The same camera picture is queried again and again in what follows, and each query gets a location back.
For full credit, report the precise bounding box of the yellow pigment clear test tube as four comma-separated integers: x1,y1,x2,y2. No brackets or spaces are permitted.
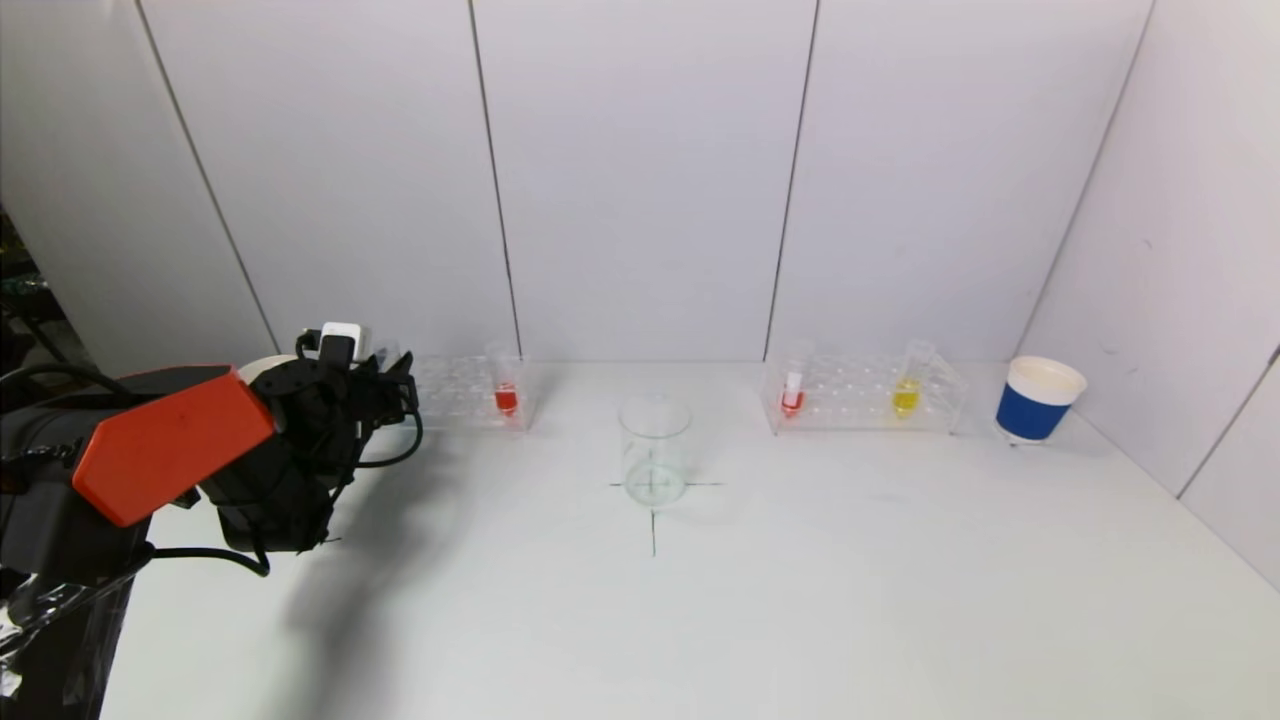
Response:
890,340,938,419

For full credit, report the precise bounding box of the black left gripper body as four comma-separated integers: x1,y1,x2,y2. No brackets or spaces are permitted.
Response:
349,365,420,426

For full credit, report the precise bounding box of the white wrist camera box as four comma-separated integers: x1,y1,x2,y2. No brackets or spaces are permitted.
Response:
318,322,371,366

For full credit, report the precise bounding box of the red pigment tube white band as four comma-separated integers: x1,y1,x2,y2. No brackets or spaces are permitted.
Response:
780,342,813,420

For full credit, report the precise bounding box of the clear glass beaker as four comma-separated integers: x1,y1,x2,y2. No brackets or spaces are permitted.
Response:
618,396,693,508

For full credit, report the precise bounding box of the red pigment clear test tube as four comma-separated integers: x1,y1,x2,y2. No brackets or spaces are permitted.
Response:
487,342,522,419

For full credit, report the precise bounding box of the white paper cup blue sleeve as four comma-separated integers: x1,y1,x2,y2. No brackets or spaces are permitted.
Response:
238,355,301,386
995,356,1088,447

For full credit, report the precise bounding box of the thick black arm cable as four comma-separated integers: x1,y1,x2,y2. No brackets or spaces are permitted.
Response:
140,545,271,579

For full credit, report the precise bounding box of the clear acrylic test tube rack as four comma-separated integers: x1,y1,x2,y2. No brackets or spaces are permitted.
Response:
762,350,969,436
400,352,531,433

